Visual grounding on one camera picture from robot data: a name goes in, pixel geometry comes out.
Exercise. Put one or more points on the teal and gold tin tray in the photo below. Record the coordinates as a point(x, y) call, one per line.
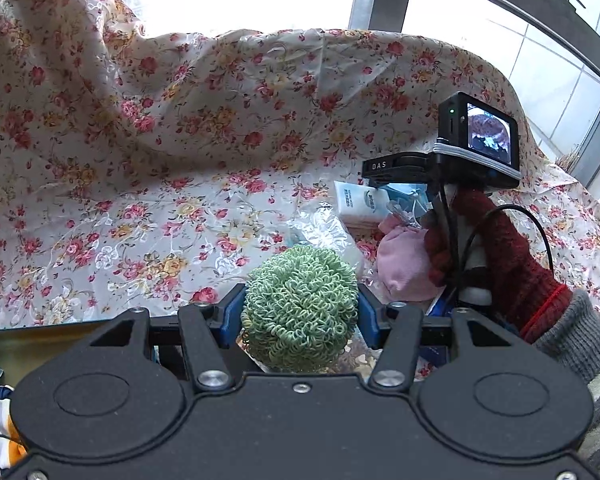
point(30, 345)

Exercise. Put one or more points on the white tissue pack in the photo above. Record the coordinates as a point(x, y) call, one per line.
point(362, 202)

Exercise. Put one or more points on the green looped scrubber ball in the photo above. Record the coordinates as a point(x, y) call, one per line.
point(297, 310)

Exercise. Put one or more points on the floral tablecloth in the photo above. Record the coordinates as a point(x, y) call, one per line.
point(130, 160)

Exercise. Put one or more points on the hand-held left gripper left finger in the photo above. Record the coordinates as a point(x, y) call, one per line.
point(232, 317)

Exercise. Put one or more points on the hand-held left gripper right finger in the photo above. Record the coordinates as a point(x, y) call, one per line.
point(367, 320)

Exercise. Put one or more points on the clear plastic bag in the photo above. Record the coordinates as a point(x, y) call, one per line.
point(320, 232)

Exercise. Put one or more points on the person's right hand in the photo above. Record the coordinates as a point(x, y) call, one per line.
point(510, 270)

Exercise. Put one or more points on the person's right forearm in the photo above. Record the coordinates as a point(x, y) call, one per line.
point(580, 345)

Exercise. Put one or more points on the pink cloth pouch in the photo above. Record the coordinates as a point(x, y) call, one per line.
point(405, 270)

